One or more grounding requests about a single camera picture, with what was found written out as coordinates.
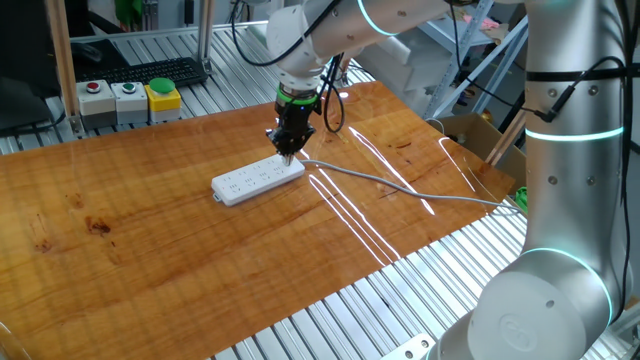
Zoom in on green wrist adapter ring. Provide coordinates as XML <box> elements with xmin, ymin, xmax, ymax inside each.
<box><xmin>275</xmin><ymin>85</ymin><xmax>322</xmax><ymax>108</ymax></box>

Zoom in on grey box red button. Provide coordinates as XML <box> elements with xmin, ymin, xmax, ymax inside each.
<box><xmin>75</xmin><ymin>79</ymin><xmax>118</xmax><ymax>131</ymax></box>

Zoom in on green hanging cloth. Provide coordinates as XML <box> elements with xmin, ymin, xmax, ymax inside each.
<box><xmin>113</xmin><ymin>0</ymin><xmax>144</xmax><ymax>29</ymax></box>

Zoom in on black monitor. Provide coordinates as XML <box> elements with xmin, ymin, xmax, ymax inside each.
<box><xmin>0</xmin><ymin>0</ymin><xmax>66</xmax><ymax>137</ymax></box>

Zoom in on black mouse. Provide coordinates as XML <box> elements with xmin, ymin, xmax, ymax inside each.
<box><xmin>70</xmin><ymin>42</ymin><xmax>104</xmax><ymax>64</ymax></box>

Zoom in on aluminium frame post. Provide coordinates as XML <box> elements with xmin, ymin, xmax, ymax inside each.
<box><xmin>196</xmin><ymin>0</ymin><xmax>217</xmax><ymax>74</ymax></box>

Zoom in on white foam block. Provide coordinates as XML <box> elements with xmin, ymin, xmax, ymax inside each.
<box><xmin>352</xmin><ymin>37</ymin><xmax>442</xmax><ymax>116</ymax></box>

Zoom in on wooden sticks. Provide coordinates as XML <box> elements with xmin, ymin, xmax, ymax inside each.
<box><xmin>485</xmin><ymin>107</ymin><xmax>529</xmax><ymax>167</ymax></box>

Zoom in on wooden frame post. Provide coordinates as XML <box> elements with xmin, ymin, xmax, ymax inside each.
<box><xmin>44</xmin><ymin>0</ymin><xmax>82</xmax><ymax>120</ymax></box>

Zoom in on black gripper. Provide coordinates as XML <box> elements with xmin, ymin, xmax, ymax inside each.
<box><xmin>265</xmin><ymin>102</ymin><xmax>318</xmax><ymax>166</ymax></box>

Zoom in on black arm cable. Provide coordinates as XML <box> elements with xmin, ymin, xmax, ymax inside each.
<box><xmin>447</xmin><ymin>0</ymin><xmax>640</xmax><ymax>321</ymax></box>

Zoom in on grey power strip cable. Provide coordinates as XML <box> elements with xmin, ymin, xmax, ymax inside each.
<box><xmin>299</xmin><ymin>158</ymin><xmax>524</xmax><ymax>216</ymax></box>

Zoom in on wood grain table mat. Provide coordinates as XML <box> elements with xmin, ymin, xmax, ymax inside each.
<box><xmin>0</xmin><ymin>80</ymin><xmax>517</xmax><ymax>360</ymax></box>

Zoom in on white power strip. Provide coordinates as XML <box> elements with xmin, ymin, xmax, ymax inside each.
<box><xmin>210</xmin><ymin>152</ymin><xmax>307</xmax><ymax>208</ymax></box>

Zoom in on white metal base plate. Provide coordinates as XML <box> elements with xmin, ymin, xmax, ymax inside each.
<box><xmin>379</xmin><ymin>333</ymin><xmax>437</xmax><ymax>360</ymax></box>

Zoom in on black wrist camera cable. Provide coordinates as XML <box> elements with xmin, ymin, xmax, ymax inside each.
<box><xmin>230</xmin><ymin>0</ymin><xmax>347</xmax><ymax>134</ymax></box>

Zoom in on black keyboard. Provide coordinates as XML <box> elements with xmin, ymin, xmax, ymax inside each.
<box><xmin>74</xmin><ymin>56</ymin><xmax>210</xmax><ymax>91</ymax></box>

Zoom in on yellow box green mushroom button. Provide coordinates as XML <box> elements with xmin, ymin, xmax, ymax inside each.
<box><xmin>144</xmin><ymin>76</ymin><xmax>183</xmax><ymax>124</ymax></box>

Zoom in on grey box small green button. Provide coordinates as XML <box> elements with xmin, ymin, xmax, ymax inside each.
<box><xmin>110</xmin><ymin>81</ymin><xmax>150</xmax><ymax>126</ymax></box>

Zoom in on cardboard box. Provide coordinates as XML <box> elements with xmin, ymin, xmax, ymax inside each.
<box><xmin>429</xmin><ymin>112</ymin><xmax>529</xmax><ymax>194</ymax></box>

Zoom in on grey metal shelf rack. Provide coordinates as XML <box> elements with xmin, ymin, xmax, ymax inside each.
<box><xmin>417</xmin><ymin>0</ymin><xmax>531</xmax><ymax>121</ymax></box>

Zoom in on pink paper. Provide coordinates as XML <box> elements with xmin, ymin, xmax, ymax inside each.
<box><xmin>462</xmin><ymin>13</ymin><xmax>501</xmax><ymax>31</ymax></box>

